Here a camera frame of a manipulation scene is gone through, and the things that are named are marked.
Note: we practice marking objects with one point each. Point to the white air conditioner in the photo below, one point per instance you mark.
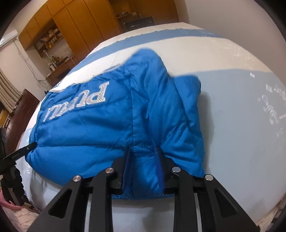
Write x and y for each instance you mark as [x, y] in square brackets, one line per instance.
[8, 37]

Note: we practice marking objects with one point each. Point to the beige window curtain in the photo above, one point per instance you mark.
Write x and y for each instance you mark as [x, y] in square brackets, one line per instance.
[9, 94]

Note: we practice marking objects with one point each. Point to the wooden wall bookshelf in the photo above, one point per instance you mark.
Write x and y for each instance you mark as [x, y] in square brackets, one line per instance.
[47, 38]

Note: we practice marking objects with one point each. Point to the blue puffer jacket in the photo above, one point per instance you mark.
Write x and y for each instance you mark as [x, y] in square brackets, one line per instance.
[136, 106]

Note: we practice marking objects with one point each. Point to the wooden wardrobe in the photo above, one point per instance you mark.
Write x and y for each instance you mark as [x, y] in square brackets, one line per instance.
[85, 24]

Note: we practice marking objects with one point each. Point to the dark wooden headboard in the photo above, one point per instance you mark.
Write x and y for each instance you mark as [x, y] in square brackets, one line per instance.
[19, 119]

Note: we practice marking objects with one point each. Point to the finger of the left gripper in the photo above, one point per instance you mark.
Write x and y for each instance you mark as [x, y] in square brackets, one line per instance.
[16, 155]

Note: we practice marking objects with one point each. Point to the blue white bed sheet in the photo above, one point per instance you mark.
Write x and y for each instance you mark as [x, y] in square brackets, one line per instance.
[241, 110]

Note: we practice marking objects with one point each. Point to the pink knitted cloth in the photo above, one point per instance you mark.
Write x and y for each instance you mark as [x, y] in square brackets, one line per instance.
[8, 204]

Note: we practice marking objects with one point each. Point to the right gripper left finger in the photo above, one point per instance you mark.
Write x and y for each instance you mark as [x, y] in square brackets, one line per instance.
[85, 204]

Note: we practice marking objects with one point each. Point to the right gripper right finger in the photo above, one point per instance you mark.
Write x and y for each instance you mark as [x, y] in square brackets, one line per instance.
[201, 204]

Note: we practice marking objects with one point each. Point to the wooden desk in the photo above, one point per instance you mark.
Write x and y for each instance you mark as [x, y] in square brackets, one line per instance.
[60, 72]

